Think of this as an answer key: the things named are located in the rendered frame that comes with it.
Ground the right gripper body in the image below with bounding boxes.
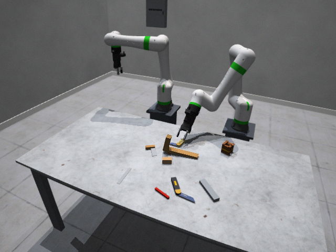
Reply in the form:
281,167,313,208
111,47,126,68

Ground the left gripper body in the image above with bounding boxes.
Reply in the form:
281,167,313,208
180,104,200,132

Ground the tan rectangular block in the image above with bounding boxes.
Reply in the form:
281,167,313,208
162,157,172,164

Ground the wooden sliding bevel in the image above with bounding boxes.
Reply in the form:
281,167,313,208
170,139,185,147

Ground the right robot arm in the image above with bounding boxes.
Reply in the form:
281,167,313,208
104,31,173,112

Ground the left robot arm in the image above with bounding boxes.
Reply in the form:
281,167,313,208
190,45,256,132

